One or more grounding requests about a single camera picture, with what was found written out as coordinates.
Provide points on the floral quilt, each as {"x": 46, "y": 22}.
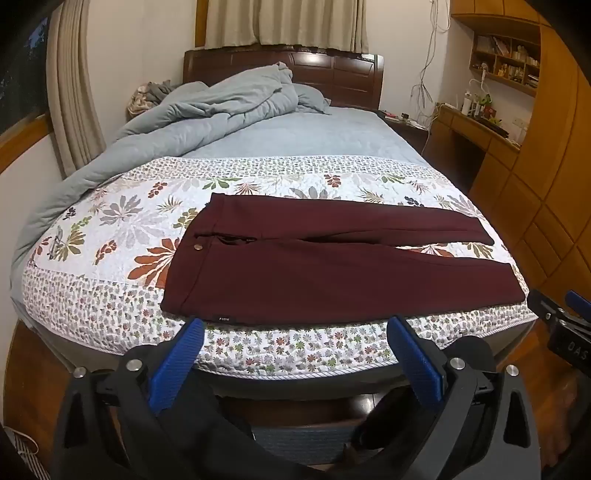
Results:
{"x": 115, "y": 221}

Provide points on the striped cloth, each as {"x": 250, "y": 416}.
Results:
{"x": 25, "y": 457}

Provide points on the grey-blue comforter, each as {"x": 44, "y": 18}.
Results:
{"x": 184, "y": 120}

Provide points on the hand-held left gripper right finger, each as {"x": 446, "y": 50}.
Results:
{"x": 415, "y": 360}

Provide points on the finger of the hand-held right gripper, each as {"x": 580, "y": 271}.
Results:
{"x": 581, "y": 305}
{"x": 545, "y": 307}

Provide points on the wooden desk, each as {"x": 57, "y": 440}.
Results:
{"x": 475, "y": 143}

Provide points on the dark wooden nightstand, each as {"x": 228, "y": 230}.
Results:
{"x": 408, "y": 131}

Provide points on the wooden wall shelf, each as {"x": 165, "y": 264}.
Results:
{"x": 505, "y": 60}

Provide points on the dark window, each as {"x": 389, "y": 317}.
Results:
{"x": 23, "y": 74}

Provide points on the maroon pants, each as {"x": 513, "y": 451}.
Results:
{"x": 300, "y": 272}

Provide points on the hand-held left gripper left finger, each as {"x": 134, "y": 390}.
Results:
{"x": 178, "y": 360}

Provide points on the white bottle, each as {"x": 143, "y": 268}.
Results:
{"x": 467, "y": 105}

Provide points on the beige pleated curtain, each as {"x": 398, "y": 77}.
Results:
{"x": 74, "y": 92}
{"x": 286, "y": 23}

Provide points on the dark wooden headboard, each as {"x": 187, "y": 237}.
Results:
{"x": 341, "y": 74}

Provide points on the pile of clothes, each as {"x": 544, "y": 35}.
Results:
{"x": 145, "y": 99}

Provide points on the blue bed sheet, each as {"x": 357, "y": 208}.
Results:
{"x": 323, "y": 134}

